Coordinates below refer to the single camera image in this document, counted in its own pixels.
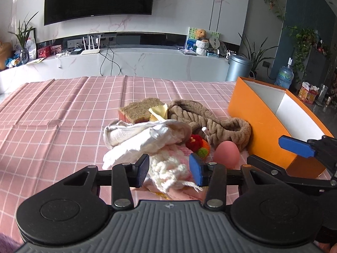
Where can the grey metal trash bin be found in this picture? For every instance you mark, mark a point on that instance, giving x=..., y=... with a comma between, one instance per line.
x=239, y=66

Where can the orange snack box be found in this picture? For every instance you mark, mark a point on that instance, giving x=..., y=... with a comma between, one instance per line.
x=308, y=93

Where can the golden round vase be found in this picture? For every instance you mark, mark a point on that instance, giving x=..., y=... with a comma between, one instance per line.
x=5, y=53

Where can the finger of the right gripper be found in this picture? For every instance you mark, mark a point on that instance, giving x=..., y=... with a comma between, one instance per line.
x=281, y=174
x=296, y=146

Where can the brown bread-shaped sponge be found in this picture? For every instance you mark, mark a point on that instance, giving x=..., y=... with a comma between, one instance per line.
x=137, y=112

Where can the white round hand fan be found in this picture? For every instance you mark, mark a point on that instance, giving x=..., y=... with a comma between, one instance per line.
x=214, y=42

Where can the ivy on cabinet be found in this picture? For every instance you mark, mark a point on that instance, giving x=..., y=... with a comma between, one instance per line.
x=303, y=39

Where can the green picture book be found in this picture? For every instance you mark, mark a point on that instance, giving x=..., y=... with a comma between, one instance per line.
x=190, y=43

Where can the yellow cleaning cloth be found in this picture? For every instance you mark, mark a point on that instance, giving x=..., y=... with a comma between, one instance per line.
x=158, y=113

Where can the orange cardboard box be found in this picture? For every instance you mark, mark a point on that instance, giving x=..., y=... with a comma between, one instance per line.
x=273, y=112

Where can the white marble TV console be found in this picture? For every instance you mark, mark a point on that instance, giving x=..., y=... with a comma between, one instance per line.
x=142, y=62

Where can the floor plant with long leaves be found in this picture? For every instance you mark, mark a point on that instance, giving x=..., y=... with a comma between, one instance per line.
x=253, y=54

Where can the white wifi router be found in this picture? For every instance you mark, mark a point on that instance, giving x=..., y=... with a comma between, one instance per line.
x=92, y=46

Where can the red gift box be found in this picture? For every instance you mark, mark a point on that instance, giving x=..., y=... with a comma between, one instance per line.
x=44, y=52

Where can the dark grey cabinet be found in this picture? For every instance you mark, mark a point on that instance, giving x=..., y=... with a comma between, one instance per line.
x=315, y=68

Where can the brown braided plush scarf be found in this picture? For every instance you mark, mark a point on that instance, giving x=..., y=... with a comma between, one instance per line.
x=197, y=116

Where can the potted green grass plant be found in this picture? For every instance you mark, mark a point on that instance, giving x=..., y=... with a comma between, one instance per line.
x=23, y=32

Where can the blue water bottle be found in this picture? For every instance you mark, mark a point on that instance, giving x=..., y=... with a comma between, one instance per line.
x=285, y=75

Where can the white knitted pot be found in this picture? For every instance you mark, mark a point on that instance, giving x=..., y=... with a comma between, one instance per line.
x=202, y=47

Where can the brown teddy bear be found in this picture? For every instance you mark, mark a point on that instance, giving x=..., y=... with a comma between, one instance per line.
x=200, y=34

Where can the red orange crochet flower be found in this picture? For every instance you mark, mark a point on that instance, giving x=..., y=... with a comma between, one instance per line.
x=198, y=146

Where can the hanging ivy plant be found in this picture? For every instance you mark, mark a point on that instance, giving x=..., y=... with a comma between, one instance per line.
x=277, y=8

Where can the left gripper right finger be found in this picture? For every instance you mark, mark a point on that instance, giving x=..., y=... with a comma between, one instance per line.
x=215, y=177

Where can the pink checked tablecloth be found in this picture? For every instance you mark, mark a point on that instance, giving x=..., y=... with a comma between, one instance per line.
x=51, y=129

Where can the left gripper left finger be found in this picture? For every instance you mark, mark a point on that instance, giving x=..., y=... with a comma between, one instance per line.
x=121, y=178

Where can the pink egg-shaped sponge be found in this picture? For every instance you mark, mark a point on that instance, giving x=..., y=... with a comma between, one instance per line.
x=227, y=154

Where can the white cotton cloth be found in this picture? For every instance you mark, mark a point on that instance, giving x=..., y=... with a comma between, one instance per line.
x=126, y=142

